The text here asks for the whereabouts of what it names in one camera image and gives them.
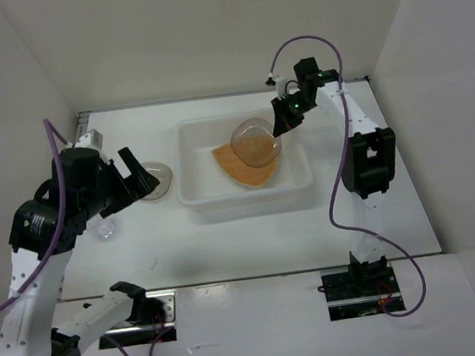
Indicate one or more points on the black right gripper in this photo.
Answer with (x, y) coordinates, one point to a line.
(283, 121)

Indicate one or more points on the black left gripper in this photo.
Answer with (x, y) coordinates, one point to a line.
(140, 183)

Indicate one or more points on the smoky glass plate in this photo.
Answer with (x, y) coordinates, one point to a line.
(254, 144)
(161, 172)

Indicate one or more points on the woven bamboo fan tray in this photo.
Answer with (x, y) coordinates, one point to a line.
(240, 172)

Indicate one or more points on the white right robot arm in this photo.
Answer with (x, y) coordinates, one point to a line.
(367, 164)

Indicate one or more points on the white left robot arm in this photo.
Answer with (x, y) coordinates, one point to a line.
(44, 232)

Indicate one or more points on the clear plastic cup near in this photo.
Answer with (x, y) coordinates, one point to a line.
(101, 228)

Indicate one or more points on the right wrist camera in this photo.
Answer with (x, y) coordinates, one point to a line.
(280, 84)

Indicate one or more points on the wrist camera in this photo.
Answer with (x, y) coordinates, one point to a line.
(92, 139)
(280, 84)

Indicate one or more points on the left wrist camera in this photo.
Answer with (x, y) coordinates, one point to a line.
(92, 139)

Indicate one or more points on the aluminium table edge rail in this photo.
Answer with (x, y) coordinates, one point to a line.
(72, 194)

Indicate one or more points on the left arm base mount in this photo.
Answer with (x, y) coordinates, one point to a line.
(158, 323)

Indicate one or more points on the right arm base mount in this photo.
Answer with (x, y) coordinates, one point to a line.
(346, 300)

